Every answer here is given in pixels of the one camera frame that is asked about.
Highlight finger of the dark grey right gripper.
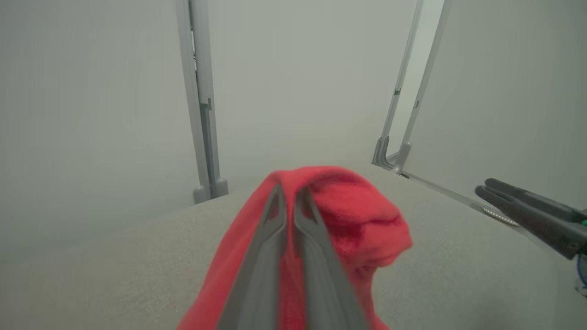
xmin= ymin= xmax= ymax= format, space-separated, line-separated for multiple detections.
xmin=485 ymin=178 xmax=587 ymax=223
xmin=475 ymin=185 xmax=587 ymax=260

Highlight red shorts with white stripe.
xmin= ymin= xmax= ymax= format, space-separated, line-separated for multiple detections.
xmin=177 ymin=166 xmax=413 ymax=330

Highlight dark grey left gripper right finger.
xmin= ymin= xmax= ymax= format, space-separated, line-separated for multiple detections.
xmin=293 ymin=188 xmax=367 ymax=330

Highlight grey double partition post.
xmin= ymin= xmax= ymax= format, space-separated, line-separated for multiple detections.
xmin=177 ymin=0 xmax=229 ymax=205

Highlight white dotted strip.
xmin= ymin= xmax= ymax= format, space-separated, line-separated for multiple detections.
xmin=482 ymin=206 xmax=520 ymax=228

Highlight teal plug right camera cable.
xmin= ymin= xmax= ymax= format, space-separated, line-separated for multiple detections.
xmin=576 ymin=254 xmax=587 ymax=296

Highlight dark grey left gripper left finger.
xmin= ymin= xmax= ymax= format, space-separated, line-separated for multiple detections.
xmin=216 ymin=183 xmax=288 ymax=330

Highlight grey partition post bracket foot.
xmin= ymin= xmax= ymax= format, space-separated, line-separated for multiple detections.
xmin=371 ymin=0 xmax=487 ymax=211

